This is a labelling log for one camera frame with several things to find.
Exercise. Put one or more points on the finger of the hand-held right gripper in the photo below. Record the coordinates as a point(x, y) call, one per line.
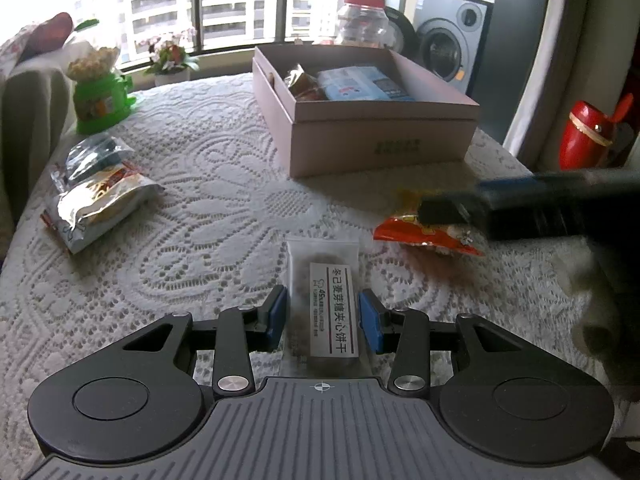
point(445, 210)

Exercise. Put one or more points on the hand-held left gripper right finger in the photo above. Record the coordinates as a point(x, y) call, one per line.
point(371, 322)

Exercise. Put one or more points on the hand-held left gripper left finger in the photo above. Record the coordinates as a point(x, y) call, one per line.
point(276, 320)

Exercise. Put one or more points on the orange snack packet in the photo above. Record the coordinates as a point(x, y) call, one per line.
point(415, 234)

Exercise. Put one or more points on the clear dark biscuit packet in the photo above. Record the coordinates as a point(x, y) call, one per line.
point(330, 300)

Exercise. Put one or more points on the pink cardboard box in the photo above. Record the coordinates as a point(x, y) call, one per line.
point(380, 145)

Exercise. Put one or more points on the light blue snack packet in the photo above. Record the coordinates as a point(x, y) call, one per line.
point(350, 85)

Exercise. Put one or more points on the brown pastry packet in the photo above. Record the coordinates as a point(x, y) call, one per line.
point(302, 87)

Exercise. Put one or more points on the red thermos bottle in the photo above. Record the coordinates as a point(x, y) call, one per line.
point(582, 135)

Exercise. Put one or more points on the grey washing machine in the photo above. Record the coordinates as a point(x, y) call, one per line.
point(450, 45)

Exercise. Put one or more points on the red-lidded plastic jar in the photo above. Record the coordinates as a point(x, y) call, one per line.
point(362, 25)

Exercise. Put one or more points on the silver snack packet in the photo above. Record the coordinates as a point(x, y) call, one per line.
point(95, 207)

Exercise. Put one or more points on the blue clear snack packet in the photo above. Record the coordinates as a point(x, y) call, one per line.
point(95, 152)

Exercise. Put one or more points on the small flower pot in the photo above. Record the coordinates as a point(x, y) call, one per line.
point(170, 60)

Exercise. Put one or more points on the green toy snack jar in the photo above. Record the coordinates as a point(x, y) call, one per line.
point(100, 100)

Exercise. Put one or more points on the window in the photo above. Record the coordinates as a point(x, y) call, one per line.
point(225, 5)

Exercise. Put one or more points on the grey chair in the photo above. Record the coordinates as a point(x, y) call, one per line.
point(30, 120)

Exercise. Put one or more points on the dark red cushion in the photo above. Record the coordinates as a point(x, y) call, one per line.
point(50, 35)

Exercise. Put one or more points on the floral cloth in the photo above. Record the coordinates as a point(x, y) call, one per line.
point(12, 50)

